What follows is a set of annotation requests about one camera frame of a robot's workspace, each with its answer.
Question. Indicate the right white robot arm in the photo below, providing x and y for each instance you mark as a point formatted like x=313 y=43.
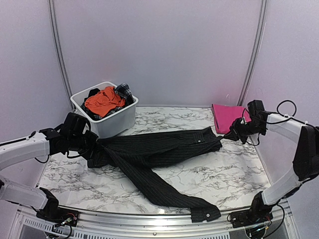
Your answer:
x=302 y=147

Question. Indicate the black striped garment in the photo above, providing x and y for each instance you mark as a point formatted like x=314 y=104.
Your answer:
x=137 y=155

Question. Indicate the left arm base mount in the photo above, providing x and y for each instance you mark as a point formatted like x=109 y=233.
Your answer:
x=54 y=213

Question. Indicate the orange garment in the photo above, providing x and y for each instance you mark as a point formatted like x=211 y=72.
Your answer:
x=104 y=101

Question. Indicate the plaid grey garment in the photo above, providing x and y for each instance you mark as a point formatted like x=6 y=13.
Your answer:
x=124 y=91

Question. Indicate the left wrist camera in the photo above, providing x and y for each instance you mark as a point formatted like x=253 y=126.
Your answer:
x=74 y=125

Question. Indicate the left aluminium wall post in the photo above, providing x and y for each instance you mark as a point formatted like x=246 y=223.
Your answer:
x=59 y=52

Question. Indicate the aluminium wall post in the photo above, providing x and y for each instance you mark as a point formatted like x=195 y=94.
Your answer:
x=59 y=52
x=255 y=51

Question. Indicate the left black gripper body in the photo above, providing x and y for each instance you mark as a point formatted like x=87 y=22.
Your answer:
x=82 y=144

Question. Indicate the right aluminium wall post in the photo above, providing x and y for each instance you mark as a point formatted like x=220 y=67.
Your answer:
x=255 y=51

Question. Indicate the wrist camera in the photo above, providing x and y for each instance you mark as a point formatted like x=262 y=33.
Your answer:
x=255 y=107
x=74 y=125

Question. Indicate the aluminium front rail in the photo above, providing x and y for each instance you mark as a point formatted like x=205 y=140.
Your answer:
x=103 y=225

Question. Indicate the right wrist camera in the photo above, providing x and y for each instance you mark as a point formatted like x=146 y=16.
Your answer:
x=255 y=107

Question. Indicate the black garment in bin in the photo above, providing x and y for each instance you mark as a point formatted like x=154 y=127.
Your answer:
x=93 y=92

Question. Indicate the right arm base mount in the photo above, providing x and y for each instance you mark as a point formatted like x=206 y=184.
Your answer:
x=245 y=218

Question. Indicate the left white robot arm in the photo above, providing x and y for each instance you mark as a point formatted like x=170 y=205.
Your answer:
x=44 y=143

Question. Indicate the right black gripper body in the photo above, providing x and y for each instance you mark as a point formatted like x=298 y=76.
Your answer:
x=242 y=131

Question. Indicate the magenta pink trousers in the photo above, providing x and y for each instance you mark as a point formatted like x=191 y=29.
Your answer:
x=224 y=116

